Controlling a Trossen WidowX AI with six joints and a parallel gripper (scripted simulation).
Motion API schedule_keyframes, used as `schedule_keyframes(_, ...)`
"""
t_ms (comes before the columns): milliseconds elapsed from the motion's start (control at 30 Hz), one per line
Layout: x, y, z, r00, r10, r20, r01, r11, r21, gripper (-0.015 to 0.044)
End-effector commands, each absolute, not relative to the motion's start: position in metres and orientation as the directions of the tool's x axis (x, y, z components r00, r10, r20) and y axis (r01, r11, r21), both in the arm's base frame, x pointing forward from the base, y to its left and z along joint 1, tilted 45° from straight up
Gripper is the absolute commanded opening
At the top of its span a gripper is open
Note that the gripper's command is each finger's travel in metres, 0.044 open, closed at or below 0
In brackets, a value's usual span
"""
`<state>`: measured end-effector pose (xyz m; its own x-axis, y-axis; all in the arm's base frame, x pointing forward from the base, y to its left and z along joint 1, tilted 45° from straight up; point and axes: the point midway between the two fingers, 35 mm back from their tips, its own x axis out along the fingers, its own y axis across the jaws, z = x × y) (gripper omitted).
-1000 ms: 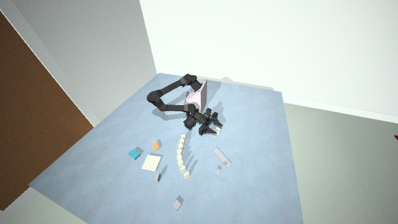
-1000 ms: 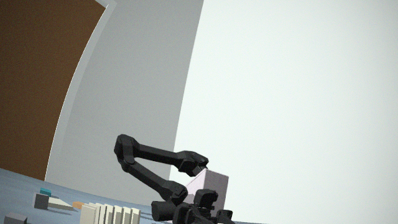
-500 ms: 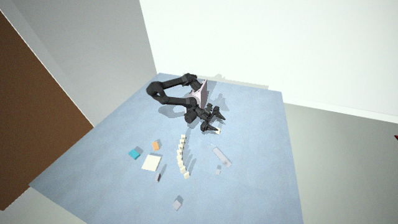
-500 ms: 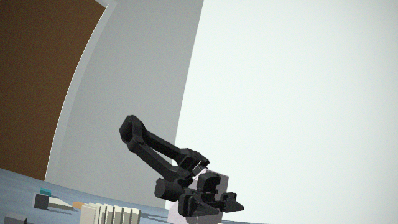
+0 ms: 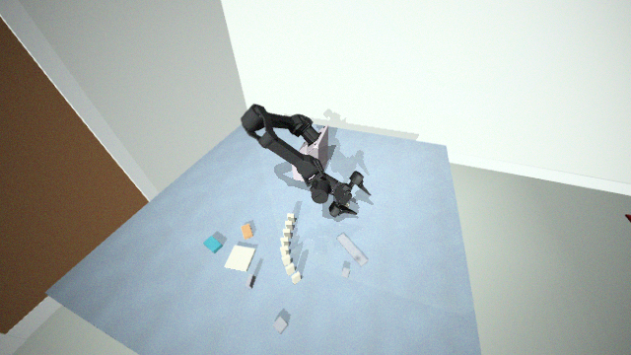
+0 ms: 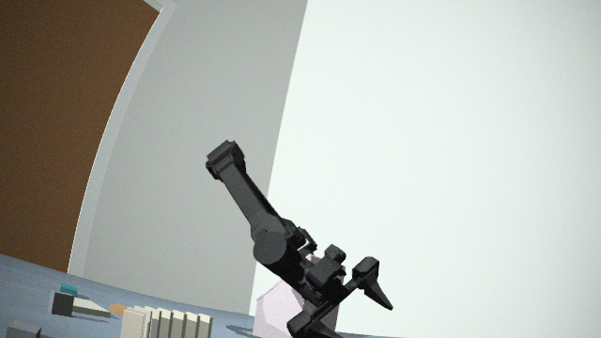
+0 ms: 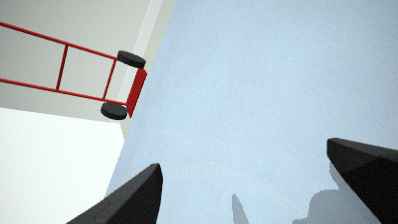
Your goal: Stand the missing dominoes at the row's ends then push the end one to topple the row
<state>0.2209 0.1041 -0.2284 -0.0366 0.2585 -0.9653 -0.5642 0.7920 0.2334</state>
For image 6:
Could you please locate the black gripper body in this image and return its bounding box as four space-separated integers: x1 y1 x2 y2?
286 256 379 338

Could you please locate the orange rectangular block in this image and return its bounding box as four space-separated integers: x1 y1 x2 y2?
109 304 128 315

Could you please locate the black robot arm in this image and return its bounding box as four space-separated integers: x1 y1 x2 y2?
206 139 347 297

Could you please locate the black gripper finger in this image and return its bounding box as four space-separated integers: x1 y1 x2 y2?
363 268 393 311
303 318 343 338

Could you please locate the light blue rectangular block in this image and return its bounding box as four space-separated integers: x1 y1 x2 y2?
60 284 78 298

